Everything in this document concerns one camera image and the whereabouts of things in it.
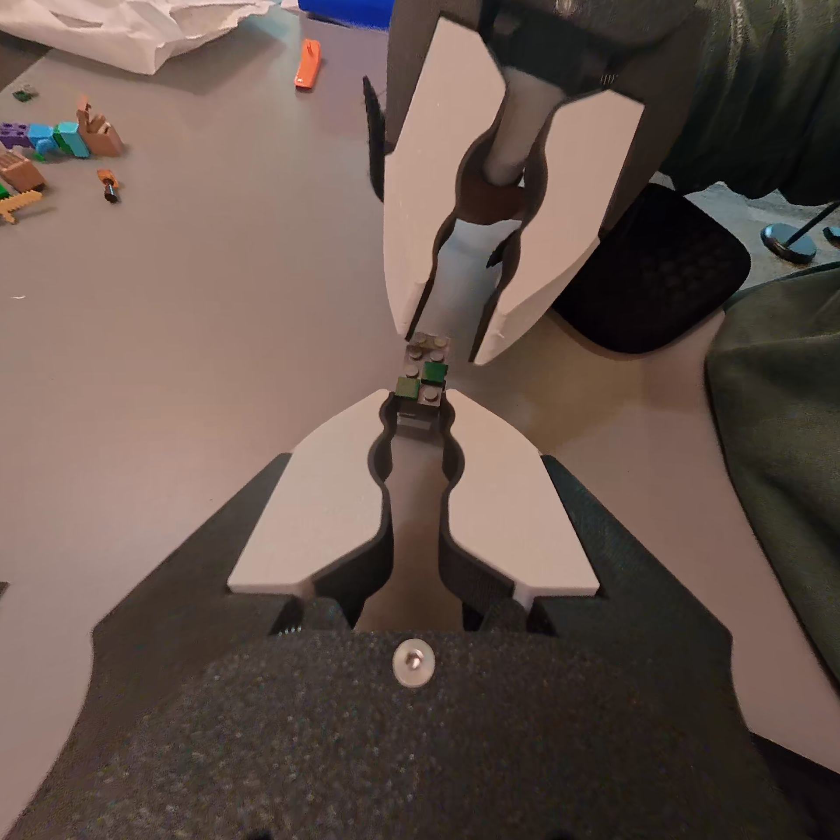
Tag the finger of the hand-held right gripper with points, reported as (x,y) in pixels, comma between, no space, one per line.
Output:
(578,197)
(427,158)

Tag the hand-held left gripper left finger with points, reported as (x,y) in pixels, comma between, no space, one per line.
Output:
(315,519)

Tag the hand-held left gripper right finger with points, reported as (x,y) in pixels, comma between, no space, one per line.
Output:
(519,519)

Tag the black quilted wrist rest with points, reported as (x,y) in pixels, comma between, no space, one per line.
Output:
(670,276)

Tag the orange brick separator tool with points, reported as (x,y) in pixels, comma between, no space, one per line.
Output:
(309,63)

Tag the blue plastic bin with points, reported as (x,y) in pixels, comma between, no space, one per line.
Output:
(348,11)

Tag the black stand base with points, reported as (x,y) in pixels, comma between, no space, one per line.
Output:
(792,240)

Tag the white crumpled bag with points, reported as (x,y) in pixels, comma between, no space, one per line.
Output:
(145,26)

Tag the pile of colourful brick figures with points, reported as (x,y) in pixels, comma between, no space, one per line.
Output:
(53,151)

